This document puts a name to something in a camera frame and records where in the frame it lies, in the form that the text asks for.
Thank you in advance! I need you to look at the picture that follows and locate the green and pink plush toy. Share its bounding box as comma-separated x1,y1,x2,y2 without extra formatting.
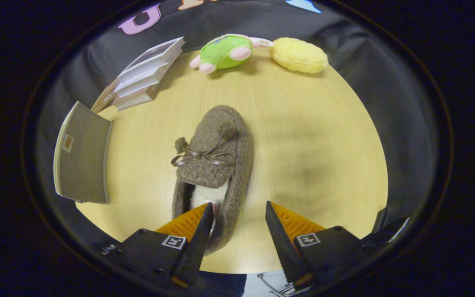
189,34,274,75

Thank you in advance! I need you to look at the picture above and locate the brown flat book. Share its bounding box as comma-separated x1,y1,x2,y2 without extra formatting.
91,78,119,114

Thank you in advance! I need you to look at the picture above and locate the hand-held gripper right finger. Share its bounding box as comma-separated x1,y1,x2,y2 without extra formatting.
265,201,372,287

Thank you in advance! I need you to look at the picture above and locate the brown fuzzy shoe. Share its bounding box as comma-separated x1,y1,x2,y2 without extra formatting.
171,105,254,255

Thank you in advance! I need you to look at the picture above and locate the person's leg in dark trousers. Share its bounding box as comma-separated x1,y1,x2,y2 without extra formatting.
196,270,247,297

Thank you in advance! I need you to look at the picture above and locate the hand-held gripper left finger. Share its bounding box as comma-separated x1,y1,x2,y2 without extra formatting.
99,202,214,289

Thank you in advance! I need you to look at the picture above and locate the yellow plush toy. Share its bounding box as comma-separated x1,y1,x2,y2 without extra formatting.
270,37,329,74

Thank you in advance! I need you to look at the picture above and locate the grey fabric storage box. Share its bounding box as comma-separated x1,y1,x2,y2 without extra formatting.
53,101,113,205

